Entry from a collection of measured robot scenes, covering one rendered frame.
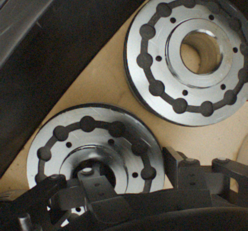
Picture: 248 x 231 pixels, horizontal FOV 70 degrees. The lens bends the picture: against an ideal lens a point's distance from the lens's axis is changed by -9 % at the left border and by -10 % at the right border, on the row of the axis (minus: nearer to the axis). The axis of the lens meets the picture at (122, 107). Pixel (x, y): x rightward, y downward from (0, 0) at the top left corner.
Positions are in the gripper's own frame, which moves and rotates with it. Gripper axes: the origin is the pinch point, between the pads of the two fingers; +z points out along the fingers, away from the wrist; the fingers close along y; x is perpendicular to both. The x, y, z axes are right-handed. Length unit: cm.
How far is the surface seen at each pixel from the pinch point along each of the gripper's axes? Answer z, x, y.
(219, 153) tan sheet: 2.2, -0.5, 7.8
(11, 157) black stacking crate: 1.5, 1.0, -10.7
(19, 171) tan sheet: 2.2, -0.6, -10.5
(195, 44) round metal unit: 1.4, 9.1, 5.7
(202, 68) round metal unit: 1.3, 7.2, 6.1
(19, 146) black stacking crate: 1.4, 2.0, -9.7
